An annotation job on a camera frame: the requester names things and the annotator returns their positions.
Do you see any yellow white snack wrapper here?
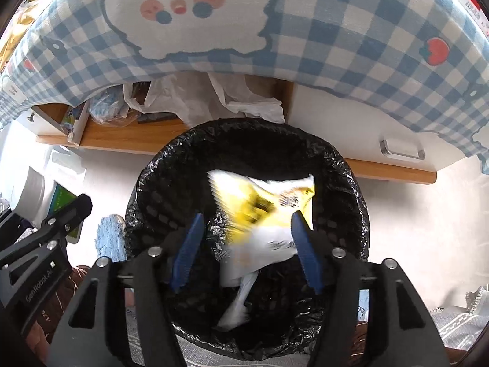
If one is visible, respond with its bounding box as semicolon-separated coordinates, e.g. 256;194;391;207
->
207;170;315;331

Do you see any black lined trash bin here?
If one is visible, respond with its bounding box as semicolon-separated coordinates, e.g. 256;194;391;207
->
125;118;370;360

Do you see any wooden coffee table shelf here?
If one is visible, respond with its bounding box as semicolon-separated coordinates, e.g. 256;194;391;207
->
30;80;438;185

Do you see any white plastic bag under table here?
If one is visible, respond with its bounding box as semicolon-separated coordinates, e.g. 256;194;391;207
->
123;71;285;128

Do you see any blue checked cartoon tablecloth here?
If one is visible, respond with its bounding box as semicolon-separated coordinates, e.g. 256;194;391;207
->
1;0;488;165

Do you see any metal drawer handle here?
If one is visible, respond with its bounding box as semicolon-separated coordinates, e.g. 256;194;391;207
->
380;138;425;161

